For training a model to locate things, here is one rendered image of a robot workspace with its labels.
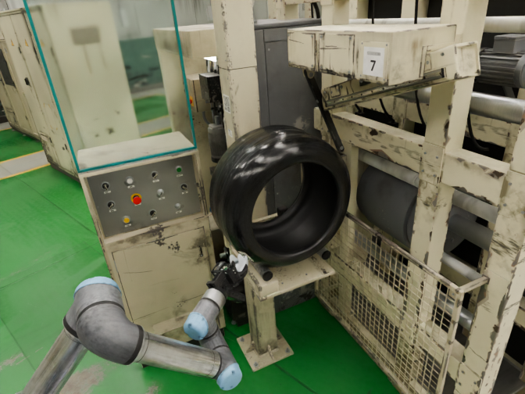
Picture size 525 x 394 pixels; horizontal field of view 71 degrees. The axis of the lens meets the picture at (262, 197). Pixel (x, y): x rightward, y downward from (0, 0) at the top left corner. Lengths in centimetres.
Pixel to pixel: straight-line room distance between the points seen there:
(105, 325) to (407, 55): 107
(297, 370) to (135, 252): 113
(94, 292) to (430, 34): 116
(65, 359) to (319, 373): 153
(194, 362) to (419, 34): 110
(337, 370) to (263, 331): 47
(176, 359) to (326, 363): 144
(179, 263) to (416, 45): 154
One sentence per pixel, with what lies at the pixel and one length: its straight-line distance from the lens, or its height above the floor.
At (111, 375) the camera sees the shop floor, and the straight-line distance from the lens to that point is 259.
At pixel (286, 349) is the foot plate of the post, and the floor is 3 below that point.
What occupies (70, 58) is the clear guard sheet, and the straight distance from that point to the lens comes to 175.
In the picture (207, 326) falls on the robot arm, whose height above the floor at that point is 101.
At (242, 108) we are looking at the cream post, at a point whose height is 150.
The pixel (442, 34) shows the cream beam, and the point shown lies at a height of 176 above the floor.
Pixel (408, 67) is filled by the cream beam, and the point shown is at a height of 168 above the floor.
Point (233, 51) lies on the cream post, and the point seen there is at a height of 172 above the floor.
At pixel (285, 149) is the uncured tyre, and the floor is 142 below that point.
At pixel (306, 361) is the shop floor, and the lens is 240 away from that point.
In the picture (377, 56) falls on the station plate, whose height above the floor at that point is 172.
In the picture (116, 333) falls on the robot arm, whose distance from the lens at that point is 99.
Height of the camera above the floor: 186
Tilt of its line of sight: 27 degrees down
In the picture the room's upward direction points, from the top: 5 degrees counter-clockwise
